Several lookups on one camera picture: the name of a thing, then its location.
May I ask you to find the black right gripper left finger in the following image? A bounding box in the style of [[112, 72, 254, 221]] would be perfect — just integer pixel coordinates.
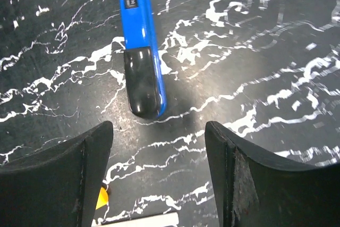
[[1, 121, 114, 226]]

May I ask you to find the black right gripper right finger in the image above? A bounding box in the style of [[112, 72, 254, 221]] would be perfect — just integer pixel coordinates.
[[205, 121, 339, 226]]

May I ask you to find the yellow cap marker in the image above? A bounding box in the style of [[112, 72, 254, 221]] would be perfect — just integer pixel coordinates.
[[96, 183, 111, 209]]

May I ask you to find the white pen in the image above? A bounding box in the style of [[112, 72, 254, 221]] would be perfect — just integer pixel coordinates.
[[100, 212, 179, 227]]

